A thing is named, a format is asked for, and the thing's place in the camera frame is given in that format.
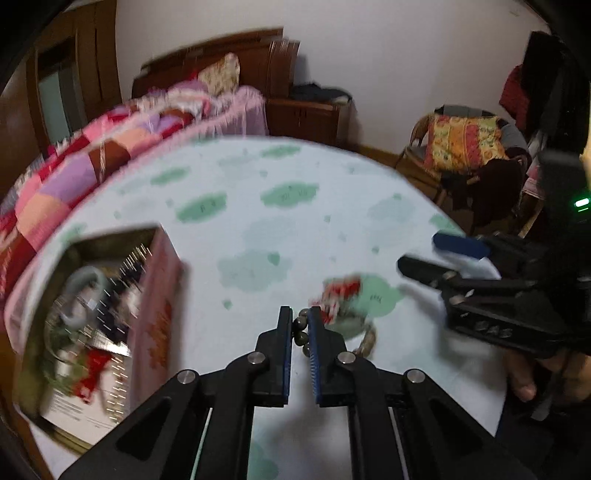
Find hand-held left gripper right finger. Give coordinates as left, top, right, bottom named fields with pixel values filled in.
left=308, top=305, right=539, bottom=480

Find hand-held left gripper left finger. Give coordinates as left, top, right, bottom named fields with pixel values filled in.
left=60, top=305, right=295, bottom=480

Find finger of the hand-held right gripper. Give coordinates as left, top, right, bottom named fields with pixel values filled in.
left=431, top=232, right=548, bottom=280
left=397, top=256, right=539, bottom=303

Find dark bead bracelet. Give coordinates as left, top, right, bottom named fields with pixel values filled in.
left=293, top=308, right=315, bottom=357

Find pink tin box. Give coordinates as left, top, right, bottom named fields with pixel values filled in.
left=17, top=224, right=184, bottom=449

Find person's right hand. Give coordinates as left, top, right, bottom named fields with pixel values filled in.
left=503, top=345, right=591, bottom=409

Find dark brown garment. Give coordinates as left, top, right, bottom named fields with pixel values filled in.
left=444, top=158, right=528, bottom=228

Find red tassel charm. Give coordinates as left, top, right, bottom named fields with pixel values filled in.
left=321, top=274, right=378, bottom=357

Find rattan chair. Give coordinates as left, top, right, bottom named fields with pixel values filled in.
left=394, top=107, right=533, bottom=228

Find yellow patterned cushion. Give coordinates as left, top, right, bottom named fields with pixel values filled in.
left=422, top=115, right=509, bottom=175

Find red hanging garment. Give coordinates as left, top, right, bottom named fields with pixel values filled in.
left=499, top=65, right=533, bottom=126

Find black hanging garment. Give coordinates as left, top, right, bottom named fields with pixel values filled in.
left=523, top=30, right=583, bottom=154

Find wooden nightstand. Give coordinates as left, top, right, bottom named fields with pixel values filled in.
left=265, top=97, right=355, bottom=149

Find dark folded clothes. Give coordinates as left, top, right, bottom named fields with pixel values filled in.
left=290, top=82, right=350, bottom=105

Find pale jade bangle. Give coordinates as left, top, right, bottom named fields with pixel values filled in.
left=60, top=267, right=112, bottom=326

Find bed with pink sheet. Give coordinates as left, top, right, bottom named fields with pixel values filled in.
left=0, top=82, right=269, bottom=358

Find wooden headboard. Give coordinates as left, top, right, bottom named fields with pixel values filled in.
left=131, top=28, right=302, bottom=101

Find floral pillow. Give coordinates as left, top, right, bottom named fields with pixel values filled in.
left=198, top=52, right=242, bottom=96

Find patchwork quilt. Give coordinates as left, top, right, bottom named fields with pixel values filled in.
left=0, top=80, right=219, bottom=298

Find wooden wardrobe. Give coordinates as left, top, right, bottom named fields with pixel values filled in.
left=0, top=0, right=124, bottom=201

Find gold bead bracelet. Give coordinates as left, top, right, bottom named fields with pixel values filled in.
left=116, top=244, right=154, bottom=289

